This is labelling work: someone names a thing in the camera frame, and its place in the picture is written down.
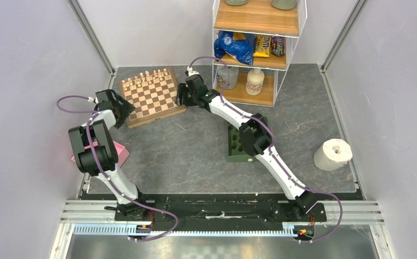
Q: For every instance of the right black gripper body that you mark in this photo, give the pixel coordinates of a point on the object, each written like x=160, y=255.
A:
x=189, y=98

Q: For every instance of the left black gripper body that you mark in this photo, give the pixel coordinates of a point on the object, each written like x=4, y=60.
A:
x=124, y=110

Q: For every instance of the wooden chess board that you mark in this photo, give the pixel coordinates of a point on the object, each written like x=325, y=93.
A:
x=153, y=95

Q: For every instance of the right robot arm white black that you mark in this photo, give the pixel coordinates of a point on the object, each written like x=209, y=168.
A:
x=301, y=200

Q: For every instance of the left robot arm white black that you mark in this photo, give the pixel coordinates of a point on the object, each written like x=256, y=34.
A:
x=95, y=153

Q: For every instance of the clear patterned jug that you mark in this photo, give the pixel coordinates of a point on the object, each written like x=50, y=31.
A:
x=227, y=77

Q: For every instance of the pink box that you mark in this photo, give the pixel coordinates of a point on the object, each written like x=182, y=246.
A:
x=123, y=153

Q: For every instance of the cream patterned bottle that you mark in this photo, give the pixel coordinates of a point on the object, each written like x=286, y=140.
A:
x=255, y=79

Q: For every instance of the blue snack bag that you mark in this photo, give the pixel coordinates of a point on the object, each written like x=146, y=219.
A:
x=238, y=45

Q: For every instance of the green tray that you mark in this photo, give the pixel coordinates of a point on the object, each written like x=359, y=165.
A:
x=234, y=150

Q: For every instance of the yellow candy bag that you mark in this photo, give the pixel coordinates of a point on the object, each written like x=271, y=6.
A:
x=262, y=46

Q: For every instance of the brown candy bag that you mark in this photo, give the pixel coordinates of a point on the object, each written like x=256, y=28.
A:
x=278, y=46

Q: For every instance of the green glass jar left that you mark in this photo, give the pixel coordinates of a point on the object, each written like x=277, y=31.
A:
x=236, y=2

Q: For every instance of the green glass jar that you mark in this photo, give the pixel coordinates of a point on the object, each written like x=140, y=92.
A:
x=284, y=4
x=236, y=2

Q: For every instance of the green glass jar right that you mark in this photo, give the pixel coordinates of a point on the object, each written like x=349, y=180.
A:
x=284, y=4

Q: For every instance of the white paper roll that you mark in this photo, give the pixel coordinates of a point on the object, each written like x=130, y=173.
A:
x=332, y=154

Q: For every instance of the wire shelf with wood boards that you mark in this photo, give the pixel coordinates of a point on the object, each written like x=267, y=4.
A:
x=273, y=29

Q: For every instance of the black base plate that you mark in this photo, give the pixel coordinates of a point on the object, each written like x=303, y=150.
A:
x=270, y=207

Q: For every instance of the aluminium rail frame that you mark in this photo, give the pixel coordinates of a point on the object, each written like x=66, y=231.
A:
x=89, y=217

